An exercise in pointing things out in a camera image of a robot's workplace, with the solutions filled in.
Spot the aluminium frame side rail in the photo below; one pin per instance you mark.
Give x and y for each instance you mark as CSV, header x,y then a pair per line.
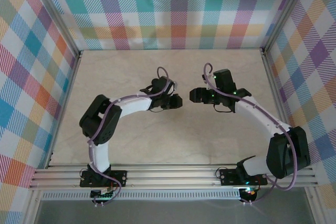
x,y
277,90
64,108

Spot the green circuit board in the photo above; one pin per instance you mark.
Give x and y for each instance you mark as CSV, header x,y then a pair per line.
x,y
101,194

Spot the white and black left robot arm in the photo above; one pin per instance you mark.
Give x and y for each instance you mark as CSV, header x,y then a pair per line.
x,y
131,104

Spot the circuit board with lit leds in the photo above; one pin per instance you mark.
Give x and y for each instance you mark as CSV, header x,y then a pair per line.
x,y
249,192

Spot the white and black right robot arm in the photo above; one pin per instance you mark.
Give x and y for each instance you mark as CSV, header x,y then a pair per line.
x,y
260,119

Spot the aluminium frame post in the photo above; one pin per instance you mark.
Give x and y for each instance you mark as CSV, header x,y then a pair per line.
x,y
53,14
286,11

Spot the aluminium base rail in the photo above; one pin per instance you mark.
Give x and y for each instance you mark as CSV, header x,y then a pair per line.
x,y
170,175

